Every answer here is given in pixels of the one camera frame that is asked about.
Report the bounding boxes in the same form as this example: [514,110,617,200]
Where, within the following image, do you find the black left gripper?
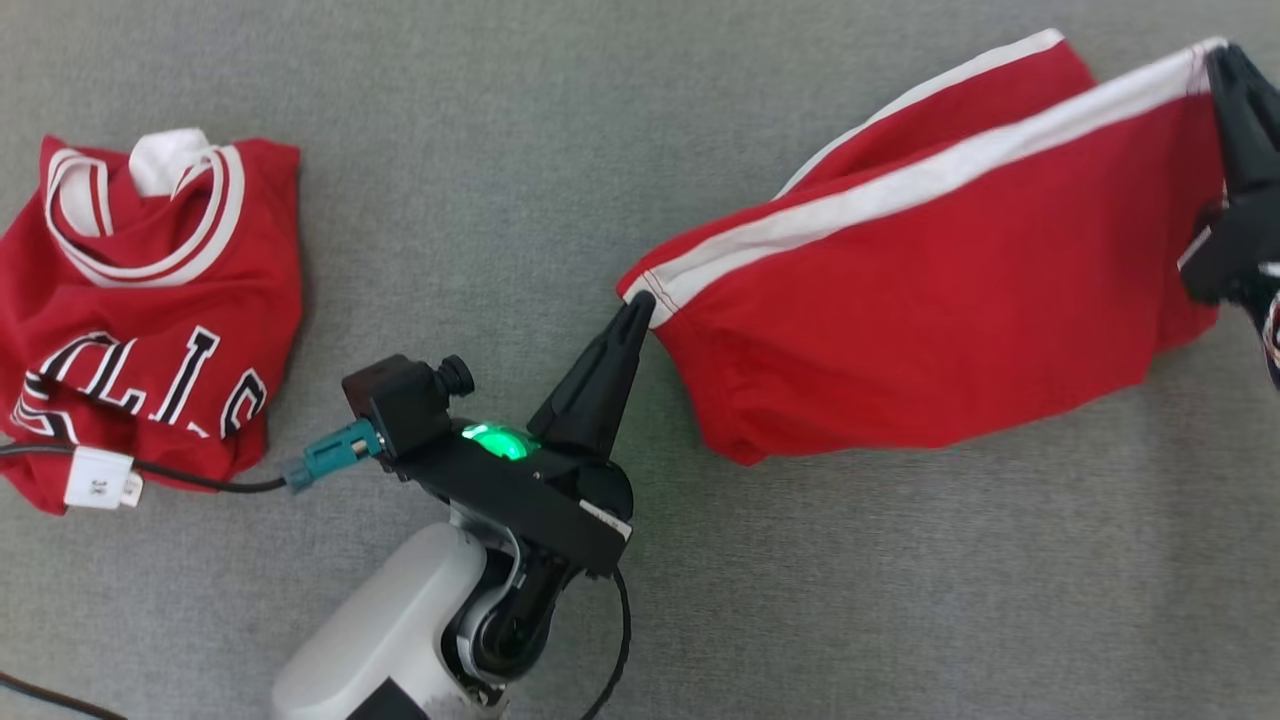
[385,292,657,578]

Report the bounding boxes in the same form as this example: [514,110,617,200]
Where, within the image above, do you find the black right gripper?
[1178,44,1280,305]

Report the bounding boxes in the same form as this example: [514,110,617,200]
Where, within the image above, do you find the red shorts with white stripes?
[617,28,1229,467]

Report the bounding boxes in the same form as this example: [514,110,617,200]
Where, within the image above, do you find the red basketball jersey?
[0,128,304,516]

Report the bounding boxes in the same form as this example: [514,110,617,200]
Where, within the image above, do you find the thin black cable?
[580,565,634,720]
[0,440,291,494]
[0,671,128,720]

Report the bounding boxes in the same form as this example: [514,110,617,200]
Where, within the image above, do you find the white cable label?
[63,447,144,511]

